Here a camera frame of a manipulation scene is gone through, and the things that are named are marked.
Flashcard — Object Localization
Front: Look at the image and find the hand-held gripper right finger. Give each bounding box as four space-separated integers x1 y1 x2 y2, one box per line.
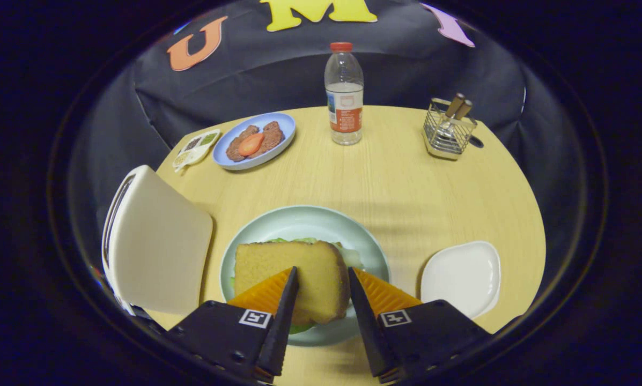
348 266 493 384

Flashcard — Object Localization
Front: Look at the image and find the clear plastic water bottle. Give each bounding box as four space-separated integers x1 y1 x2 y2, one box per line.
324 42 365 146

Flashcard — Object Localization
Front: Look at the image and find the white seasoning tray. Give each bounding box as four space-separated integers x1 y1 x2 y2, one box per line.
172 129 221 173

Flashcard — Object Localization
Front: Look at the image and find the green lettuce leaf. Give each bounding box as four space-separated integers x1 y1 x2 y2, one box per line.
230 237 364 334

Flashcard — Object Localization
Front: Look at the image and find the pale green round plate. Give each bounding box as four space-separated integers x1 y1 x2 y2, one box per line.
219 205 392 347

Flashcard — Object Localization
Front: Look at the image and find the white toaster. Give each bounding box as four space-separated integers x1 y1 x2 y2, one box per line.
101 165 214 317

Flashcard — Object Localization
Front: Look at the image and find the brown meat patty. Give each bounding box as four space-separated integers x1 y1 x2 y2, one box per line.
226 125 260 162
254 121 286 156

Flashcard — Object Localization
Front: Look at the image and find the white square plate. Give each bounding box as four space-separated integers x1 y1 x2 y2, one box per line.
420 241 501 320

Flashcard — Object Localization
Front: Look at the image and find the wire cutlery holder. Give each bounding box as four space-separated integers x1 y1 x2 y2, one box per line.
423 98 478 161

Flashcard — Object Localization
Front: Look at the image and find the brown bread slice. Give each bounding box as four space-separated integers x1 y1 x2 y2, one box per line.
233 240 351 325

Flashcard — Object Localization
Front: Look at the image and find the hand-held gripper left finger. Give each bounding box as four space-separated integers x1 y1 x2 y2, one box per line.
165 266 300 384

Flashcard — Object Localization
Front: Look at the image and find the blue round plate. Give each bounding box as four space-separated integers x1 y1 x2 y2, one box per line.
212 112 297 171

